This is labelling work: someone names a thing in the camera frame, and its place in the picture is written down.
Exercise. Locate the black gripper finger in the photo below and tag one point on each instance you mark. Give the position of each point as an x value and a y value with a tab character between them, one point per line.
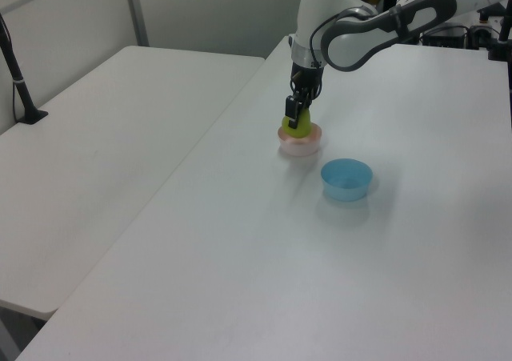
310	101
293	113

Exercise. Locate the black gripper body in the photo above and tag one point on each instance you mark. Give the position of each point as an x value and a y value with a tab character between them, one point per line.
306	79

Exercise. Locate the green pear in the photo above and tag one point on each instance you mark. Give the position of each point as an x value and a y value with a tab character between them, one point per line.
302	129

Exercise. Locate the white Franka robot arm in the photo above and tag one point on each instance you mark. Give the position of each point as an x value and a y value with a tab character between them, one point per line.
352	49

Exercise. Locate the pink plastic bowl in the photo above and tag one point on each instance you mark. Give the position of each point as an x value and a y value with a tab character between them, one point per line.
300	148

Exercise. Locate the blue plastic bowl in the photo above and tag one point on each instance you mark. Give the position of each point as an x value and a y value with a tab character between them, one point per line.
346	187

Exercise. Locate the black equipment box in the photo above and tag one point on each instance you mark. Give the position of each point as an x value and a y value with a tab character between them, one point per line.
444	37

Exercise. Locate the white side table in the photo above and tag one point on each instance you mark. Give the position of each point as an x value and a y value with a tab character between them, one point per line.
100	157

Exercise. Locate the black pole with clamp base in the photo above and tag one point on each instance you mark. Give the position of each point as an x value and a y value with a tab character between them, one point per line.
18	81

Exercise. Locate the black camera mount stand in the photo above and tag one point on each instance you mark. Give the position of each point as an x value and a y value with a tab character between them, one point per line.
500	46

